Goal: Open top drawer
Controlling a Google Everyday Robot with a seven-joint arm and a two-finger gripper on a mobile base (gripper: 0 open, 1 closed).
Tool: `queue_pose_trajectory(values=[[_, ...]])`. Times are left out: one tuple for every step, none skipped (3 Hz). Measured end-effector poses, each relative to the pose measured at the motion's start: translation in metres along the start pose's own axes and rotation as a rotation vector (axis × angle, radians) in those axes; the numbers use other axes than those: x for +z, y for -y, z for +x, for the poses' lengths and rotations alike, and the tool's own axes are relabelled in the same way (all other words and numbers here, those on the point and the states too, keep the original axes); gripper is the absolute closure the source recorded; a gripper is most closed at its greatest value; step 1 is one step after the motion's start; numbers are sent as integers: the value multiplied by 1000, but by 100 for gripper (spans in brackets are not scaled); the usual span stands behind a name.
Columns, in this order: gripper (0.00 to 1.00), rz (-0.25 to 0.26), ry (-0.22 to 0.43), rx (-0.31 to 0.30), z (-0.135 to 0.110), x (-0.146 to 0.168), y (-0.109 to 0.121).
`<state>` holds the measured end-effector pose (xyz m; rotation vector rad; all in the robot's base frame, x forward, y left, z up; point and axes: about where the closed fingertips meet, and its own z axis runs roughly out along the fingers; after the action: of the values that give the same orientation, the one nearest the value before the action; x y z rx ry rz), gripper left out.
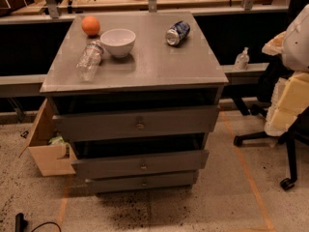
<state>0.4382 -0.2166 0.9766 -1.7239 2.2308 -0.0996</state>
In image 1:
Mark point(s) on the grey middle drawer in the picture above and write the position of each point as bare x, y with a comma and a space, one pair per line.
100, 168

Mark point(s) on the grey bottom drawer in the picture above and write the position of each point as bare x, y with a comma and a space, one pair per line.
166, 180

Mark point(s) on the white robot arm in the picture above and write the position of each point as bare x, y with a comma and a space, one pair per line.
293, 44

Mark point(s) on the black office chair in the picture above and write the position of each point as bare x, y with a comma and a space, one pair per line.
299, 128

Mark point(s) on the green item in box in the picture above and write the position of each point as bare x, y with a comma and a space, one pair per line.
56, 140

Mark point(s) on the orange fruit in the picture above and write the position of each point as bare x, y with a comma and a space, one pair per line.
90, 25

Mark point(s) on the black cable plug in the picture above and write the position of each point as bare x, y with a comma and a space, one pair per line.
21, 223

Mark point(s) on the grey top drawer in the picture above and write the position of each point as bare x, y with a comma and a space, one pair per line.
136, 123

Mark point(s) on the blue soda can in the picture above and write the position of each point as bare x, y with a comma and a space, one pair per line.
178, 32

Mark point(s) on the white bowl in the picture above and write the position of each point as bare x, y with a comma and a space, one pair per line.
118, 42

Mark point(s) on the cardboard box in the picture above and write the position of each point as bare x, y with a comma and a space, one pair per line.
51, 160

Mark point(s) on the clear plastic water bottle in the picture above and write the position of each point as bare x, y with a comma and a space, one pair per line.
89, 60

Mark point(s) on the grey drawer cabinet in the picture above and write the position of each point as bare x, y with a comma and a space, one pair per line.
155, 75

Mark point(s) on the grey drawer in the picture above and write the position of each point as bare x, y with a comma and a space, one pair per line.
100, 168
136, 123
166, 180

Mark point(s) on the hand sanitizer pump bottle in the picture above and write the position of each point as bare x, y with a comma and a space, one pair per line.
242, 60

